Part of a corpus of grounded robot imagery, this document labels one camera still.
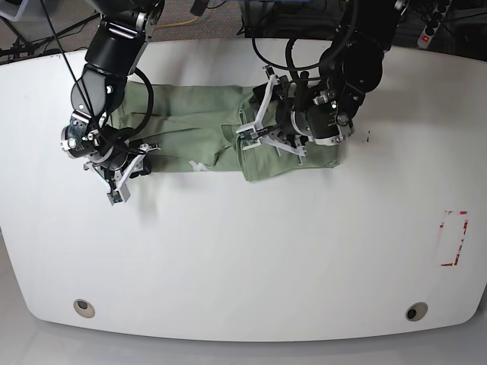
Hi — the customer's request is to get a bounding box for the right table grommet hole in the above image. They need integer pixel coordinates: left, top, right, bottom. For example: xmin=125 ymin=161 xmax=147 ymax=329
xmin=406 ymin=302 xmax=428 ymax=322

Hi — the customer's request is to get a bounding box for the left table grommet hole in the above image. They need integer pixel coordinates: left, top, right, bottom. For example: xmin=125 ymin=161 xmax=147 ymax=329
xmin=73 ymin=299 xmax=96 ymax=319

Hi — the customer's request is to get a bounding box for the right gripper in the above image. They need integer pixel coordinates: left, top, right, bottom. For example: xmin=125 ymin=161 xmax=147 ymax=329
xmin=84 ymin=143 xmax=159 ymax=194

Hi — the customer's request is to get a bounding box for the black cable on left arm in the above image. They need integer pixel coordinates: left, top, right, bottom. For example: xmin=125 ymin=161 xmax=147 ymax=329
xmin=251 ymin=0 xmax=361 ymax=83

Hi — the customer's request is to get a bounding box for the black tripod stand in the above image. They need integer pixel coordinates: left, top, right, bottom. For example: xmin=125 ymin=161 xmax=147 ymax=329
xmin=1 ymin=12 xmax=100 ymax=62

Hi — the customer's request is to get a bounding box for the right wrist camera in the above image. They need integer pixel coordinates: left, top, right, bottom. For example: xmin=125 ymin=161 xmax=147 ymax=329
xmin=107 ymin=186 xmax=131 ymax=205

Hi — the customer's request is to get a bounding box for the white power strip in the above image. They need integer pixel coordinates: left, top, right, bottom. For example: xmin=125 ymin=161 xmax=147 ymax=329
xmin=417 ymin=1 xmax=451 ymax=49

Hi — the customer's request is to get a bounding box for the red tape rectangle marking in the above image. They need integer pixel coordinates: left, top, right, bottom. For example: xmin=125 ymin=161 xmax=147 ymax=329
xmin=436 ymin=211 xmax=469 ymax=267

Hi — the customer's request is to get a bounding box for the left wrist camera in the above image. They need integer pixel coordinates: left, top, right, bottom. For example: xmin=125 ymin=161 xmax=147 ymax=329
xmin=237 ymin=129 xmax=262 ymax=151

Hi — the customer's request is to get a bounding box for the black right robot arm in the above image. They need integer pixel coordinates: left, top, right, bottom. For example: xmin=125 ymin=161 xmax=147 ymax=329
xmin=61 ymin=1 xmax=165 ymax=205

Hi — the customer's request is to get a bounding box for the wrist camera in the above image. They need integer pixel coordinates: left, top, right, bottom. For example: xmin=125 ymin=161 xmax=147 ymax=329
xmin=107 ymin=186 xmax=131 ymax=205
xmin=237 ymin=129 xmax=262 ymax=151

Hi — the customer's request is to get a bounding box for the green T-shirt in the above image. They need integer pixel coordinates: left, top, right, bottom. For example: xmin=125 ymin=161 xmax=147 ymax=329
xmin=104 ymin=80 xmax=342 ymax=184

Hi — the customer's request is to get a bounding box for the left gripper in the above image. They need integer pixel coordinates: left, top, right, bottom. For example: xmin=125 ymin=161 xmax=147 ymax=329
xmin=236 ymin=65 xmax=307 ymax=164

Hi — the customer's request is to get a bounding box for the table grommet hole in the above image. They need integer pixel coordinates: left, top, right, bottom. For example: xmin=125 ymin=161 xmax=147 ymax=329
xmin=406 ymin=302 xmax=428 ymax=322
xmin=73 ymin=299 xmax=96 ymax=319

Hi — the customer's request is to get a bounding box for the yellow cable on floor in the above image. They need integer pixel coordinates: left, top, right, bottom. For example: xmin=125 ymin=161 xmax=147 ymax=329
xmin=154 ymin=14 xmax=199 ymax=31

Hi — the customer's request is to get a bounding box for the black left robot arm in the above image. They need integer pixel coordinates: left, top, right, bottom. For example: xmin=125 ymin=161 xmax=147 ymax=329
xmin=236 ymin=1 xmax=407 ymax=160

